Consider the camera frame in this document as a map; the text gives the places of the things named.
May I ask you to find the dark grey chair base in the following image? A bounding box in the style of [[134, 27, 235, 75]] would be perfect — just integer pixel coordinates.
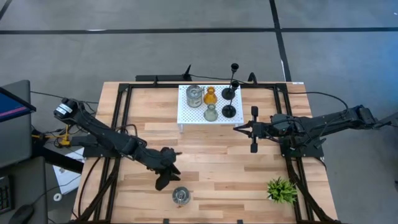
[[377, 112, 398, 139]]

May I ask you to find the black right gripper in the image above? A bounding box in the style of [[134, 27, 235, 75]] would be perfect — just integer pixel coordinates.
[[233, 105, 273, 154]]

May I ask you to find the thin black floor cable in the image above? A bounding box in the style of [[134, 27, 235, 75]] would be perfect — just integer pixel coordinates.
[[30, 91, 99, 104], [30, 174, 82, 206]]

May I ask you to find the white perforated metal shelf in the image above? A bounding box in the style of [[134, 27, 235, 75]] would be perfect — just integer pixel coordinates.
[[176, 84, 245, 133]]

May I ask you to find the black aluminium table frame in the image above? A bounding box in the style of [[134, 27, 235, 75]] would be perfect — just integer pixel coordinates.
[[70, 82, 341, 224]]

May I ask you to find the thin black power strip cable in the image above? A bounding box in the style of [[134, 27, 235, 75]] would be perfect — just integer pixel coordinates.
[[190, 73, 233, 83]]

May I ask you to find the blue computer screen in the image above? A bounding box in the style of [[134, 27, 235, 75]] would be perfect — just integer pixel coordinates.
[[0, 86, 37, 124]]

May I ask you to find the black cable bundle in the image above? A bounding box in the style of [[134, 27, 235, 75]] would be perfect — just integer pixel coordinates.
[[76, 156, 122, 223], [285, 156, 341, 224]]

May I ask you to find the grey computer desk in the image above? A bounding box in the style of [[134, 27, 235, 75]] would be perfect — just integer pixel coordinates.
[[0, 80, 49, 224]]

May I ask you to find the silver glass jar candle holder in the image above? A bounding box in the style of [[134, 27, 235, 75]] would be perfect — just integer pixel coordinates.
[[185, 84, 205, 109]]

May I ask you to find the clear glass candle holder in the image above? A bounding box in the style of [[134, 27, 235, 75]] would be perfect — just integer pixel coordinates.
[[203, 103, 219, 123]]

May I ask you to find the black left cable bundle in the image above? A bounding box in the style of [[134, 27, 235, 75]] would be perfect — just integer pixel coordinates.
[[76, 156, 122, 223]]

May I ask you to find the black computer mouse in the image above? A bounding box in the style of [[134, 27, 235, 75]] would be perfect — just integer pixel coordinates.
[[8, 204, 35, 224]]

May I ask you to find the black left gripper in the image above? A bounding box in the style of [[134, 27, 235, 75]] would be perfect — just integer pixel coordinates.
[[154, 146, 184, 191]]

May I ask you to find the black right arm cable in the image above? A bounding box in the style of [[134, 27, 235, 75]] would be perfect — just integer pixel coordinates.
[[285, 91, 349, 111]]

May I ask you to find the amber glass candle holder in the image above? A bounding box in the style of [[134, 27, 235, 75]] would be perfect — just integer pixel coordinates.
[[203, 86, 218, 106]]

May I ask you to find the black metal candlestick holder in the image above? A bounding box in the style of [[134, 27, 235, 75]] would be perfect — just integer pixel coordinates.
[[221, 80, 241, 119], [221, 62, 240, 101]]

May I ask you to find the yellow clamp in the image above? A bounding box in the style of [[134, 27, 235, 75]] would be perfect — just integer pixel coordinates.
[[30, 124, 72, 147]]

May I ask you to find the black stand leg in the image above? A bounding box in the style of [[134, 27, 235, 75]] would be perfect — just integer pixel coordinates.
[[32, 148, 85, 174]]

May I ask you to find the black power strip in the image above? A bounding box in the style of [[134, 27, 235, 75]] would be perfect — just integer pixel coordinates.
[[135, 74, 185, 83]]

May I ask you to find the black keyboard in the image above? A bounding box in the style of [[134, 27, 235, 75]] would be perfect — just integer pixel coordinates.
[[0, 175, 14, 213]]

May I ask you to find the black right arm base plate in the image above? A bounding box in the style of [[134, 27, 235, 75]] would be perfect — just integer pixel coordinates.
[[278, 133, 325, 159]]

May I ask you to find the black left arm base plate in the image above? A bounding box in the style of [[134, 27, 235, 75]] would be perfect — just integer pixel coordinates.
[[83, 136, 127, 158]]

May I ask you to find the black right cable bundle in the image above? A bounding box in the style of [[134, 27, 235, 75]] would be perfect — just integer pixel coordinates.
[[285, 156, 341, 224]]

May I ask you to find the green artificial potted plant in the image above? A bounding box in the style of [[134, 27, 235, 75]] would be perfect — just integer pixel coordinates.
[[266, 177, 299, 205]]

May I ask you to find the white cardboard box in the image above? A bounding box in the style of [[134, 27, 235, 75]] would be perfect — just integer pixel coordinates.
[[52, 147, 85, 195]]

